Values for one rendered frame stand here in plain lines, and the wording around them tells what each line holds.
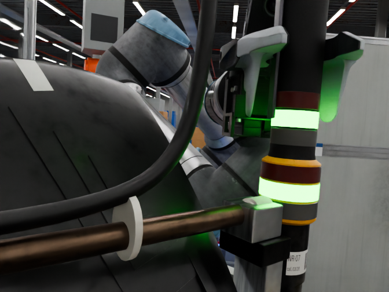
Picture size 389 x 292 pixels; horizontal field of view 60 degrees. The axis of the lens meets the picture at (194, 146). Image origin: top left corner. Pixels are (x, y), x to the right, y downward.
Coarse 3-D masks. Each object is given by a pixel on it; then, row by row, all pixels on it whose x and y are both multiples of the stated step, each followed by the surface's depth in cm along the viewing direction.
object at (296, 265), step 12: (288, 228) 24; (300, 228) 24; (300, 240) 24; (300, 252) 24; (288, 264) 24; (300, 264) 24; (288, 276) 24; (300, 276) 24; (288, 288) 24; (300, 288) 25
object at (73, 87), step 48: (0, 96) 22; (48, 96) 24; (96, 96) 28; (0, 144) 20; (48, 144) 22; (96, 144) 24; (144, 144) 27; (0, 192) 18; (48, 192) 20; (192, 192) 27; (192, 240) 23; (0, 288) 16; (48, 288) 17; (96, 288) 19; (144, 288) 20; (192, 288) 21
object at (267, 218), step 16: (256, 208) 21; (272, 208) 22; (256, 224) 21; (272, 224) 22; (224, 240) 24; (240, 240) 22; (256, 240) 21; (272, 240) 22; (288, 240) 22; (240, 256) 22; (256, 256) 21; (272, 256) 21; (288, 256) 23; (240, 272) 24; (256, 272) 23; (272, 272) 22; (240, 288) 24; (256, 288) 23; (272, 288) 23
